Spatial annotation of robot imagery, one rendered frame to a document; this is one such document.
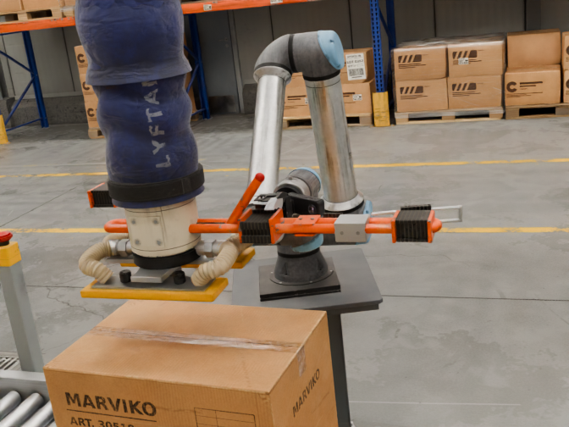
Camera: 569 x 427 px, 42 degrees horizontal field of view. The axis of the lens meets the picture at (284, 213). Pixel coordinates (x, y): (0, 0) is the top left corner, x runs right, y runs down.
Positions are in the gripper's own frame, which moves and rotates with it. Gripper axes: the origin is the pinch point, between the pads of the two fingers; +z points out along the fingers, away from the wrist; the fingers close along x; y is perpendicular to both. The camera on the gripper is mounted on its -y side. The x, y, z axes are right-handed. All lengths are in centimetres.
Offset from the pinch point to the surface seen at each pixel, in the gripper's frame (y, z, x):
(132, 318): 46, -8, -30
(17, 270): 115, -50, -34
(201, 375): 14.6, 18.0, -29.5
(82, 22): 33, 10, 49
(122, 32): 23, 11, 46
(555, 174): -77, -476, -124
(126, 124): 27.0, 10.1, 27.1
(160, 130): 20.4, 7.6, 24.9
